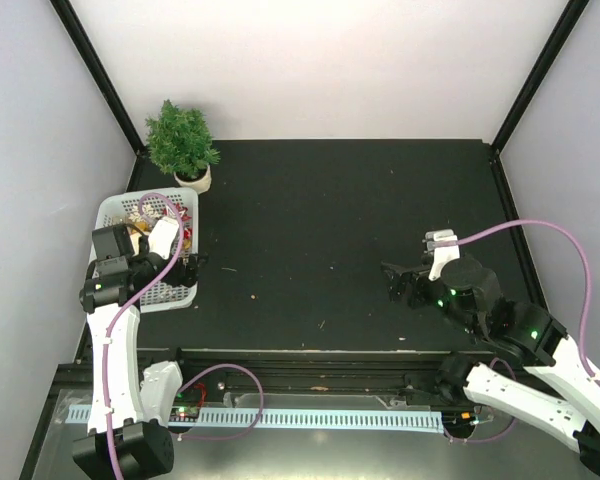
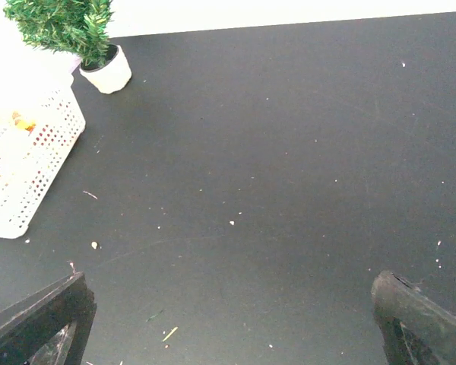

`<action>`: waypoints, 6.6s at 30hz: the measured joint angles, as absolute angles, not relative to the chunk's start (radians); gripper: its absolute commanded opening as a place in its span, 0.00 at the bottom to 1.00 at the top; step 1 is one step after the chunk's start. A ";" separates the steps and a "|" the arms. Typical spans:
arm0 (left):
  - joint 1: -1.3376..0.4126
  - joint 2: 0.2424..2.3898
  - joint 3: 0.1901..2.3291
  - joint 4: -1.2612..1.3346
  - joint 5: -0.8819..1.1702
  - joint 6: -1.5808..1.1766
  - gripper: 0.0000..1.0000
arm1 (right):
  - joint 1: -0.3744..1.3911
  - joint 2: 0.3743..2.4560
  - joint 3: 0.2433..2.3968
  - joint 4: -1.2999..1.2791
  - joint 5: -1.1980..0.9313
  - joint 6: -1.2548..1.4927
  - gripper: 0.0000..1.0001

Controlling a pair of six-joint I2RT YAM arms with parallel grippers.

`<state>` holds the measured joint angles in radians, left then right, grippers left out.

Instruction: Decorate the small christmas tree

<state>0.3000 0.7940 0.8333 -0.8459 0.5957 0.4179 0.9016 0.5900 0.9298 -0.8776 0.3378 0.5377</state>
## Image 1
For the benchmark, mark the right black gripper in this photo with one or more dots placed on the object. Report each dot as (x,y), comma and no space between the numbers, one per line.
(413,277)

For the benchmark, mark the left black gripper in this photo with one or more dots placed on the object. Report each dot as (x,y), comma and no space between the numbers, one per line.
(190,271)

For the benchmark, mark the small green christmas tree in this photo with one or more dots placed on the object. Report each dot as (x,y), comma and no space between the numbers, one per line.
(180,144)

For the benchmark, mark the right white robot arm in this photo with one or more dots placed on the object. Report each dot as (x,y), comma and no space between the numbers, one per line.
(521,334)

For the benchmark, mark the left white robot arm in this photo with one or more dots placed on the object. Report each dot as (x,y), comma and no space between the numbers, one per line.
(127,429)

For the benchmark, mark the white plastic basket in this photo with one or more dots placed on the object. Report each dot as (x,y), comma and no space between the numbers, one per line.
(123,208)

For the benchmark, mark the silver red star ornament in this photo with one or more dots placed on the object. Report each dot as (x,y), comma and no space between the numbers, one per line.
(183,213)

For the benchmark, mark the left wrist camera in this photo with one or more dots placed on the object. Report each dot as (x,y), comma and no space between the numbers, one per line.
(165,238)

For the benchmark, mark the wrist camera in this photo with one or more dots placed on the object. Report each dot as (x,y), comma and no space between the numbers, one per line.
(441,246)
(165,238)

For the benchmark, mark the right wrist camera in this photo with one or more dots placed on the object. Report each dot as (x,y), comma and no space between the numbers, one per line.
(441,246)

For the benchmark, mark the light blue cable duct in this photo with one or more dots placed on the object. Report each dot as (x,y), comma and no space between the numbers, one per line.
(372,420)

